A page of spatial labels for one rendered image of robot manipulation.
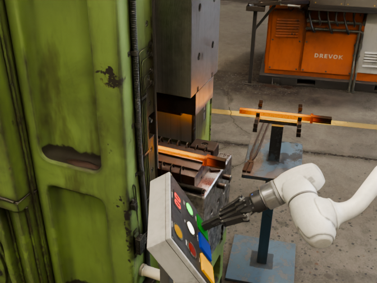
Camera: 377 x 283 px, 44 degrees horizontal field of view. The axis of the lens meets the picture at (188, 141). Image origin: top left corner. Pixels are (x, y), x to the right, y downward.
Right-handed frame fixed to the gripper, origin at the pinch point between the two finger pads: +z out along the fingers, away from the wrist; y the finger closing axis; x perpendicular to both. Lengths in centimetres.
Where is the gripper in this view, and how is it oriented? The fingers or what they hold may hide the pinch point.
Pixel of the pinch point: (211, 223)
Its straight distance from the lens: 166.9
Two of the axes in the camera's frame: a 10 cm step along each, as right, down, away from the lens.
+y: -0.4, -5.0, 8.7
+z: -8.7, 4.5, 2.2
